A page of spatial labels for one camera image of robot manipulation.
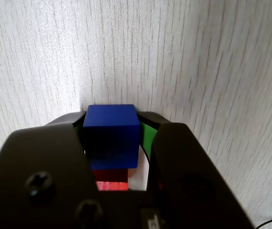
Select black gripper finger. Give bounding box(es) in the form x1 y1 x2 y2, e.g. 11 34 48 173
137 111 255 229
0 111 103 229

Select red wooden cube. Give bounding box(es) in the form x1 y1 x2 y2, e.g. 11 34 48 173
91 168 129 191

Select blue wooden cube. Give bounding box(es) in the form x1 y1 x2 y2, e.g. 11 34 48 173
82 104 141 169

